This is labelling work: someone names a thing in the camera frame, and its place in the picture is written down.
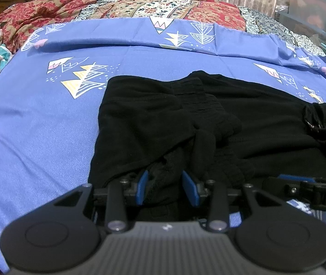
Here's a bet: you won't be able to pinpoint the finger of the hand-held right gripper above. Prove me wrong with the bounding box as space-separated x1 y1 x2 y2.
262 174 316 201

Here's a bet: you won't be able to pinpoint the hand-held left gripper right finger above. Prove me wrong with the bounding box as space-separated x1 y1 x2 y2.
181 170 270 233

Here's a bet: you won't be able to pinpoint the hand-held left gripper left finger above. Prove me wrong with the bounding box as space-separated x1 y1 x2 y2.
54 170 150 233

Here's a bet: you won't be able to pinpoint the black pants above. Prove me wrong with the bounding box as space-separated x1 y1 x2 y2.
88 70 326 222

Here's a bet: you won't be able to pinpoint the blue printed bed sheet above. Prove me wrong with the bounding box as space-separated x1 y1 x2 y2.
0 16 326 273

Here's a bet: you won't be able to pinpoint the red patchwork floral quilt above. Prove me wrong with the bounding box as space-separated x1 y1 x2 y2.
0 0 326 58

